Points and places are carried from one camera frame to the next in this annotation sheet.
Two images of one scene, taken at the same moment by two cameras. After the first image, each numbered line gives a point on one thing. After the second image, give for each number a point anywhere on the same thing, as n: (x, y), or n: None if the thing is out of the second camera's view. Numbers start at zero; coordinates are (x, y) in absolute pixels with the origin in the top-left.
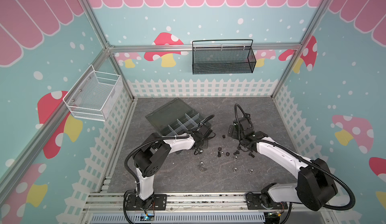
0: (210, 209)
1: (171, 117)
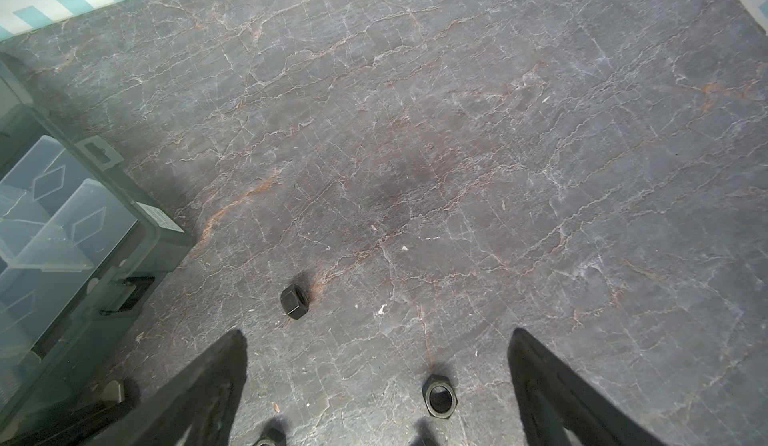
0: None
1: (81, 253)
